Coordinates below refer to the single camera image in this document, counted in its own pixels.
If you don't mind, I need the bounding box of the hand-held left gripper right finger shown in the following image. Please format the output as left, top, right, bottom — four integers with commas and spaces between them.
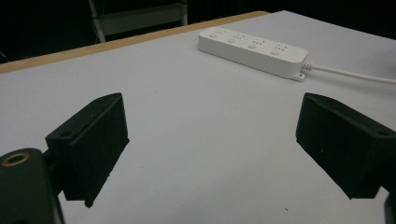
294, 91, 396, 200

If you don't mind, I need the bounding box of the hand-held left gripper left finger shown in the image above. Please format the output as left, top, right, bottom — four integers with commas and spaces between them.
45, 91, 131, 209

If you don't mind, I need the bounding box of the white power strip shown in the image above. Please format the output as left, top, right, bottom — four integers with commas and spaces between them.
197, 26, 309, 83

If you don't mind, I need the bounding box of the white power strip cable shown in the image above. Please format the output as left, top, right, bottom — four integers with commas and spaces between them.
302, 61, 396, 86

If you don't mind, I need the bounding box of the metal stand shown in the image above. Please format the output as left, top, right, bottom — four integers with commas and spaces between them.
87, 0, 190, 44

